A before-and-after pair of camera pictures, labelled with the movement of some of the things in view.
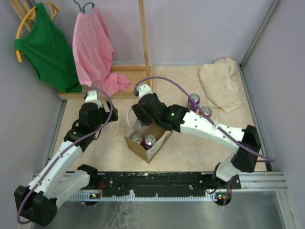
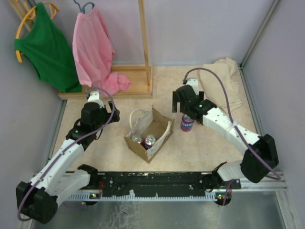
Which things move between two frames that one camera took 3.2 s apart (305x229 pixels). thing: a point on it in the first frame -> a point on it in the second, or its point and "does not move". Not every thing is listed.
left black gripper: (103, 110) does not move
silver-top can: (137, 138) does not move
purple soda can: (149, 140) does not move
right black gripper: (140, 115) -> (176, 99)
